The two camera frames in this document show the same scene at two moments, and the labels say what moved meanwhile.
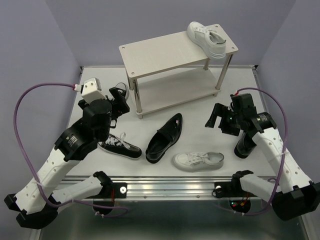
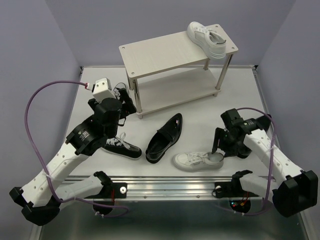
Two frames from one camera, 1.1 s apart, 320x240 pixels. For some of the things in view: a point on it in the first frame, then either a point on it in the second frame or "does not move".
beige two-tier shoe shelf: x=171 y=69 does not move
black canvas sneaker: x=117 y=145 does not move
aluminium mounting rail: x=165 y=187 does not move
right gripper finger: x=217 y=111 to x=217 y=138
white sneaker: x=195 y=162 does not move
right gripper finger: x=222 y=122 to x=229 y=152
